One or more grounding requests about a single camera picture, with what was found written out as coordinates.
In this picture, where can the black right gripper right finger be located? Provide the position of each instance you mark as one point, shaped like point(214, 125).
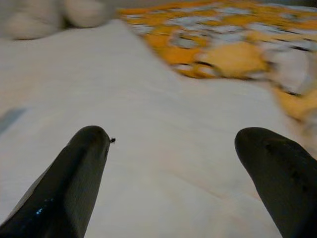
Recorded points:
point(287, 183)

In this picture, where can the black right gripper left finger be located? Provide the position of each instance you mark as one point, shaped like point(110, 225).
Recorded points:
point(62, 188)

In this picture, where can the yellow cartoon print quilt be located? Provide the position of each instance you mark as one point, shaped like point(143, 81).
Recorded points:
point(297, 106)

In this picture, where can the white bed mattress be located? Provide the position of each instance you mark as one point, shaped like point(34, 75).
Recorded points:
point(148, 99)

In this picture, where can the orange cartoon print blanket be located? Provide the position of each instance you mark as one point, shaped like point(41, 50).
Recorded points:
point(235, 59)

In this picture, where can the cream plush toy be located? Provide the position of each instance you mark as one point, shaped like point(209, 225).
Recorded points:
point(37, 19)

